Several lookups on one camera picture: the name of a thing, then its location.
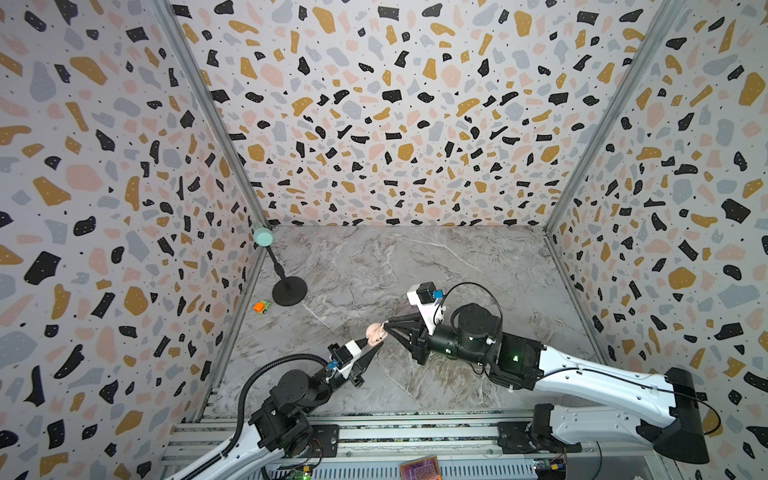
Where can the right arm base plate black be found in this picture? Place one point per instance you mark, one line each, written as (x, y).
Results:
(533, 436)

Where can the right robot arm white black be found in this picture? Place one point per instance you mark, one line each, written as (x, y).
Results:
(656, 410)

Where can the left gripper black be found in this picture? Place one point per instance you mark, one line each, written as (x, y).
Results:
(364, 364)

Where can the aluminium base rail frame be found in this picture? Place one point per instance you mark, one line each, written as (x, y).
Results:
(374, 446)

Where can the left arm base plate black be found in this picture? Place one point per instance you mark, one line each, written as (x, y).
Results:
(312, 441)

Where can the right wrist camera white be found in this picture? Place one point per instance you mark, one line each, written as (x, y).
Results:
(430, 303)

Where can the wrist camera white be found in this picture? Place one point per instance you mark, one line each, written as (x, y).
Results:
(339, 358)
(430, 303)

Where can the pink circuit board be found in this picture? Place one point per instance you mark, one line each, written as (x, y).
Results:
(422, 469)

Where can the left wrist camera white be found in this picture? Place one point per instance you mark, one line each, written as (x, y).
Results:
(339, 358)

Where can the pink earbud charging case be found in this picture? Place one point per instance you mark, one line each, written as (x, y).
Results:
(375, 334)

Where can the small orange green toy car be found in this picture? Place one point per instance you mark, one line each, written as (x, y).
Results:
(261, 307)

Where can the green microphone on black stand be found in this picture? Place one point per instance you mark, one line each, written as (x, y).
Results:
(289, 290)

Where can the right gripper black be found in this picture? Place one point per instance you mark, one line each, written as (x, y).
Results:
(421, 339)

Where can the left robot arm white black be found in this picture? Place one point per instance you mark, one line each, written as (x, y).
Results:
(280, 427)

